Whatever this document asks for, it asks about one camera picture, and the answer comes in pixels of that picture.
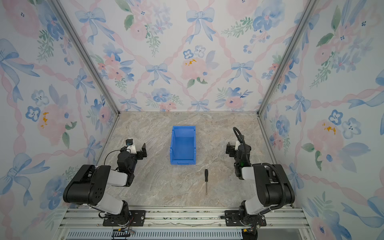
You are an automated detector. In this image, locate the black handled screwdriver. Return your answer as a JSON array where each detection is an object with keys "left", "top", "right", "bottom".
[{"left": 205, "top": 169, "right": 209, "bottom": 195}]

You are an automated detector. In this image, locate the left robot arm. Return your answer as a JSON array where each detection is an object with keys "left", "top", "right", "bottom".
[{"left": 63, "top": 139, "right": 147, "bottom": 228}]

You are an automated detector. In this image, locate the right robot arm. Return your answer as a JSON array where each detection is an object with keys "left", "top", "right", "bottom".
[{"left": 221, "top": 141, "right": 295, "bottom": 226}]

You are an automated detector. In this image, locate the blue plastic bin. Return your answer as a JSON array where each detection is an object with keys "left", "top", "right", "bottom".
[{"left": 170, "top": 126, "right": 197, "bottom": 165}]

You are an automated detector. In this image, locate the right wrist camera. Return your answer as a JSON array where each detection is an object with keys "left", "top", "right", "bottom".
[{"left": 235, "top": 141, "right": 241, "bottom": 151}]

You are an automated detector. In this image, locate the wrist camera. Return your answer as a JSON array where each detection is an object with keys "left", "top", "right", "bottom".
[
  {"left": 235, "top": 141, "right": 241, "bottom": 151},
  {"left": 126, "top": 139, "right": 137, "bottom": 154}
]

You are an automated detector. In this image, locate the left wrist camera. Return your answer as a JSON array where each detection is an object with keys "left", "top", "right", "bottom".
[{"left": 126, "top": 139, "right": 137, "bottom": 154}]

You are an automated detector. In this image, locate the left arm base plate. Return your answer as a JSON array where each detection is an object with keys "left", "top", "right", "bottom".
[{"left": 103, "top": 210, "right": 147, "bottom": 227}]

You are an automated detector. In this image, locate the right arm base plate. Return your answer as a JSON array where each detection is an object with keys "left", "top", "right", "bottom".
[{"left": 220, "top": 210, "right": 267, "bottom": 228}]

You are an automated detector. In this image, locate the aluminium rail frame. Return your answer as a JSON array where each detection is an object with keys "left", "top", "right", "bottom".
[{"left": 54, "top": 206, "right": 315, "bottom": 240}]

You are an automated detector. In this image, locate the right aluminium corner post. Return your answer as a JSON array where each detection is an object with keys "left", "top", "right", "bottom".
[{"left": 257, "top": 0, "right": 318, "bottom": 117}]

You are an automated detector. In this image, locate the aluminium corner post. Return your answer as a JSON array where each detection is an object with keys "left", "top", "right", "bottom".
[
  {"left": 48, "top": 1, "right": 121, "bottom": 116},
  {"left": 257, "top": 0, "right": 318, "bottom": 117}
]

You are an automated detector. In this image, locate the left aluminium corner post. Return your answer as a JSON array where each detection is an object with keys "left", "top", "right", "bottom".
[{"left": 48, "top": 1, "right": 121, "bottom": 116}]

